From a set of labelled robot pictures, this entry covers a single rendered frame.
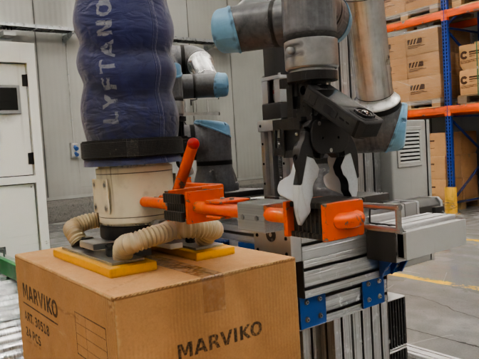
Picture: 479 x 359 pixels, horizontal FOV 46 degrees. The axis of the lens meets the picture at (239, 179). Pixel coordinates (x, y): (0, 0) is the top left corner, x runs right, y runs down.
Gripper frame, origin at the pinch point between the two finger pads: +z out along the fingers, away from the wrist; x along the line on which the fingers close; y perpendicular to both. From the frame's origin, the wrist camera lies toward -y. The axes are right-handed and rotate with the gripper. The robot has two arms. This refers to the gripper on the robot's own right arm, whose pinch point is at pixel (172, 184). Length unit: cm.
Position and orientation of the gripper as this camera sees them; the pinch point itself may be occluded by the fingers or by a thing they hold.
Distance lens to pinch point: 166.9
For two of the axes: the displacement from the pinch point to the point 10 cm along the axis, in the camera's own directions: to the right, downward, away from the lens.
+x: 8.1, -0.8, 5.9
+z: 0.6, 10.0, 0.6
